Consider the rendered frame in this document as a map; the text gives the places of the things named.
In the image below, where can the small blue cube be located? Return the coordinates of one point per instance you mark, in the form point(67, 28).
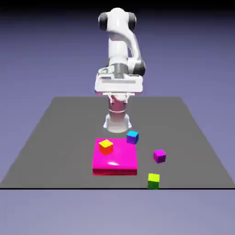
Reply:
point(132, 137)

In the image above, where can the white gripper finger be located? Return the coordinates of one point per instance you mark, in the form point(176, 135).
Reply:
point(111, 98)
point(125, 99)

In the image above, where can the small green cube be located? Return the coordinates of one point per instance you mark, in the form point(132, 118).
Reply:
point(153, 181)

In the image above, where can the small orange cube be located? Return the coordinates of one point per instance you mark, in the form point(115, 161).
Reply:
point(106, 147)

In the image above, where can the small purple cube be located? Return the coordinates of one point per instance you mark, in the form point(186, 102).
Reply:
point(159, 156)

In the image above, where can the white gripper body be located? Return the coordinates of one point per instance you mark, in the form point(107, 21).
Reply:
point(118, 84)

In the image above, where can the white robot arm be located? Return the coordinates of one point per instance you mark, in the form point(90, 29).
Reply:
point(117, 47)

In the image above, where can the large pink box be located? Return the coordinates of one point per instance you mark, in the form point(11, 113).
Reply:
point(114, 156)

